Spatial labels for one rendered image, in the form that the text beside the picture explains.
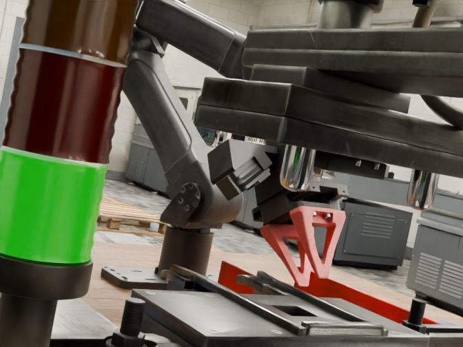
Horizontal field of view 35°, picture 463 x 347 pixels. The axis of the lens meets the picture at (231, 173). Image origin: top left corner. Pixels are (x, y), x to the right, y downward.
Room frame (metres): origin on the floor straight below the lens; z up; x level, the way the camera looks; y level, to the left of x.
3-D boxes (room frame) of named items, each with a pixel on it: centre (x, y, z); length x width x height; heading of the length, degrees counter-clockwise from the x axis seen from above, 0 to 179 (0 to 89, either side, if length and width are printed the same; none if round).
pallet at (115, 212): (7.25, 1.24, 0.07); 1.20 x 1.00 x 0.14; 123
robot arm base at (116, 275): (0.95, 0.04, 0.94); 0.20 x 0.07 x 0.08; 125
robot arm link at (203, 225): (0.94, 0.03, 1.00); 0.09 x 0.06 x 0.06; 145
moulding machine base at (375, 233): (9.89, -0.13, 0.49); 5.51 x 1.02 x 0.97; 31
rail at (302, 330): (0.53, -0.03, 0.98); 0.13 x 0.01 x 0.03; 35
